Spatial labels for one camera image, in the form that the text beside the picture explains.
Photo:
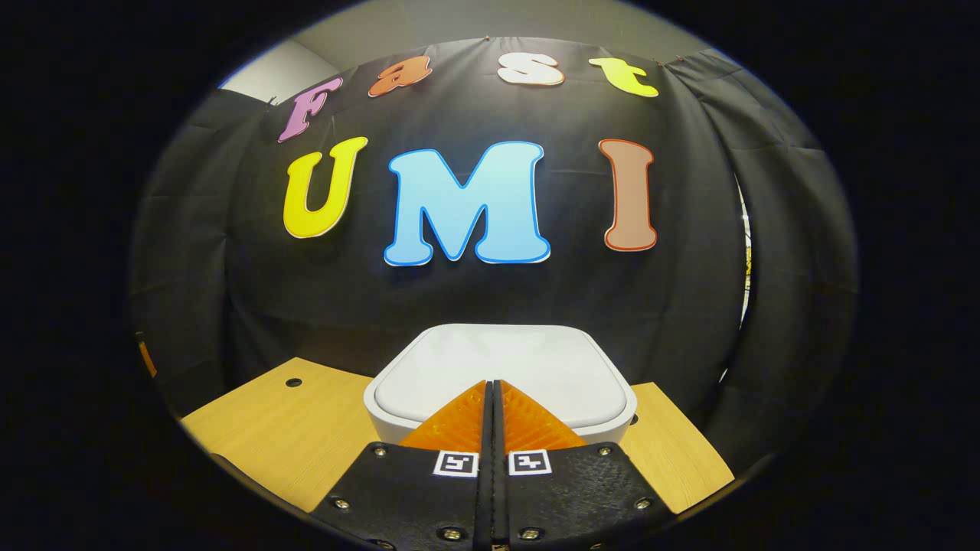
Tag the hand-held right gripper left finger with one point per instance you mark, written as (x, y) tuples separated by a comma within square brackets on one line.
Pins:
[(406, 497)]

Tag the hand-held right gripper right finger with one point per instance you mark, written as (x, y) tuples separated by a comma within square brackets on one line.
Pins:
[(574, 497)]

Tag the white desktop garbage bin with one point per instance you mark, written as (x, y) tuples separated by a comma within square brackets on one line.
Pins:
[(498, 367)]

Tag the black backdrop cloth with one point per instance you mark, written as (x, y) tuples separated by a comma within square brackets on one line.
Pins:
[(459, 298)]

